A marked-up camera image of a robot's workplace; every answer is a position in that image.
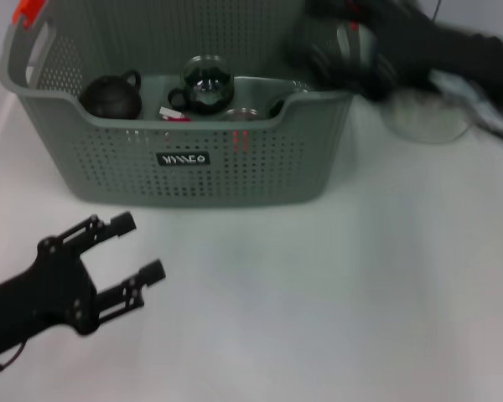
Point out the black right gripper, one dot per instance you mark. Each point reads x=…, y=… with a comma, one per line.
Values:
x=444, y=46

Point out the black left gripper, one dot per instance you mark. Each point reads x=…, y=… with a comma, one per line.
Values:
x=37, y=297

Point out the glass teacup with black sleeve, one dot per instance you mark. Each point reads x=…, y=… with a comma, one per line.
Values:
x=276, y=109
x=207, y=88
x=241, y=114

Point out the white toy brick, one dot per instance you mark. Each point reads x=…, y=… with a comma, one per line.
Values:
x=171, y=112

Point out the red-orange wedge toy brick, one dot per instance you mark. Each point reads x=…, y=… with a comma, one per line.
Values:
x=240, y=140

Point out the grey-green perforated storage basket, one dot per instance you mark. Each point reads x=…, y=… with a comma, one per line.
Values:
x=214, y=176

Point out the glass pitcher with black lid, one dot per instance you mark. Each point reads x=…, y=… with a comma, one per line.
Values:
x=423, y=121

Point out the dark clay teapot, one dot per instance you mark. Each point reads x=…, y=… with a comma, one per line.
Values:
x=111, y=98

